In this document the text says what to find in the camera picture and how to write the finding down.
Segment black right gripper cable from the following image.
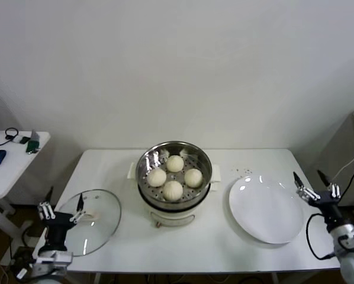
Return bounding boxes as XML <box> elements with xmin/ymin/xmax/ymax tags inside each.
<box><xmin>305</xmin><ymin>212</ymin><xmax>334</xmax><ymax>261</ymax></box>

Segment white side table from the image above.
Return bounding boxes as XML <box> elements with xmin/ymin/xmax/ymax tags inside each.
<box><xmin>0</xmin><ymin>130</ymin><xmax>52</xmax><ymax>269</ymax></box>

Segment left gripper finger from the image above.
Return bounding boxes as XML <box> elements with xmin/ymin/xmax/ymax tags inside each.
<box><xmin>69</xmin><ymin>192</ymin><xmax>88</xmax><ymax>223</ymax></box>
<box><xmin>37</xmin><ymin>186</ymin><xmax>55</xmax><ymax>220</ymax></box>

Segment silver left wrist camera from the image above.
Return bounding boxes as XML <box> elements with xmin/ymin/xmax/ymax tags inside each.
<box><xmin>17</xmin><ymin>250</ymin><xmax>74</xmax><ymax>280</ymax></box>

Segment scattered dark crumbs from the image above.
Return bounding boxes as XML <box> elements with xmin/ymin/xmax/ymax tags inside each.
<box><xmin>230</xmin><ymin>167</ymin><xmax>253</xmax><ymax>178</ymax></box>

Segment white steamed baozi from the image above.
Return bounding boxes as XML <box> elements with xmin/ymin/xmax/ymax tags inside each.
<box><xmin>184</xmin><ymin>168</ymin><xmax>204</xmax><ymax>188</ymax></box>
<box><xmin>163</xmin><ymin>180</ymin><xmax>183</xmax><ymax>202</ymax></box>
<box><xmin>147</xmin><ymin>168</ymin><xmax>168</xmax><ymax>188</ymax></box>
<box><xmin>166</xmin><ymin>154</ymin><xmax>185</xmax><ymax>173</ymax></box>

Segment thin black looped cable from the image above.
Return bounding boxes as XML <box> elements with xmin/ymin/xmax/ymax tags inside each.
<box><xmin>0</xmin><ymin>127</ymin><xmax>20</xmax><ymax>148</ymax></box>

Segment round glass pot lid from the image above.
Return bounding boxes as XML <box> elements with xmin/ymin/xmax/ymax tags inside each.
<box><xmin>54</xmin><ymin>189</ymin><xmax>123</xmax><ymax>257</ymax></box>

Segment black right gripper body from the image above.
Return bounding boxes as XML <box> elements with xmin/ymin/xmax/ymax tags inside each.
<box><xmin>310</xmin><ymin>191</ymin><xmax>343</xmax><ymax>226</ymax></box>

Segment large white plate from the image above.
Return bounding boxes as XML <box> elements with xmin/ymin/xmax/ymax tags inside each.
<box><xmin>229</xmin><ymin>175</ymin><xmax>305</xmax><ymax>245</ymax></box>

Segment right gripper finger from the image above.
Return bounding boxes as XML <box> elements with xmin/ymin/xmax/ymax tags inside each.
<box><xmin>317</xmin><ymin>170</ymin><xmax>342</xmax><ymax>199</ymax></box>
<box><xmin>292</xmin><ymin>172</ymin><xmax>320</xmax><ymax>204</ymax></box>

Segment green circuit board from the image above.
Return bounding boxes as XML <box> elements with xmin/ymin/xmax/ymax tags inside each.
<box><xmin>26</xmin><ymin>139</ymin><xmax>41</xmax><ymax>155</ymax></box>

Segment tangled floor cables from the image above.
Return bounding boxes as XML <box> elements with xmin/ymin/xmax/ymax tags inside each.
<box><xmin>0</xmin><ymin>248</ymin><xmax>33</xmax><ymax>284</ymax></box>

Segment white electric cooker base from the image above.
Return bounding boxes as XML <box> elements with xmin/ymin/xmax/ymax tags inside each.
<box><xmin>137</xmin><ymin>182</ymin><xmax>219</xmax><ymax>229</ymax></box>

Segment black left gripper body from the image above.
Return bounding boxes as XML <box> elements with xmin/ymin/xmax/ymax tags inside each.
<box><xmin>46</xmin><ymin>212</ymin><xmax>74</xmax><ymax>246</ymax></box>

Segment stainless steel steamer basket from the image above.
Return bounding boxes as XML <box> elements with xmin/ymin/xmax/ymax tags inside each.
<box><xmin>127</xmin><ymin>141</ymin><xmax>223</xmax><ymax>208</ymax></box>

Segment white wall cable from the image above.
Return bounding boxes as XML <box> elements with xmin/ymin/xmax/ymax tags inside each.
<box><xmin>330</xmin><ymin>147</ymin><xmax>354</xmax><ymax>182</ymax></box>

